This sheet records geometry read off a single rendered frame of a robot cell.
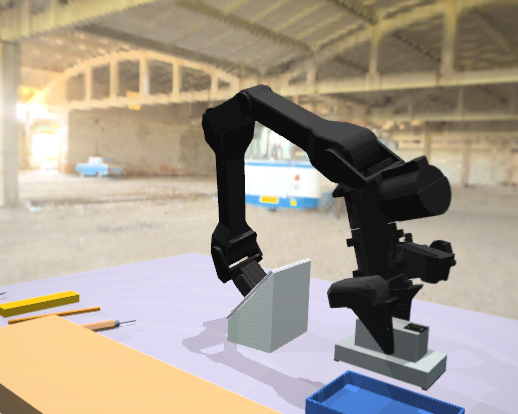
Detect yellow rectangular bar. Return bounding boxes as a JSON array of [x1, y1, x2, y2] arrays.
[[0, 291, 79, 317]]

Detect blue tray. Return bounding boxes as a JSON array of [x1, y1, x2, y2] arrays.
[[305, 370, 465, 414]]

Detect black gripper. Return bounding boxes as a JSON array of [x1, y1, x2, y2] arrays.
[[327, 222, 424, 355]]

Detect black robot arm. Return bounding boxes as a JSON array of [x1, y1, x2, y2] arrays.
[[202, 84, 456, 298]]

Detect tan panel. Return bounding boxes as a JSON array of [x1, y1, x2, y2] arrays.
[[0, 315, 283, 414]]

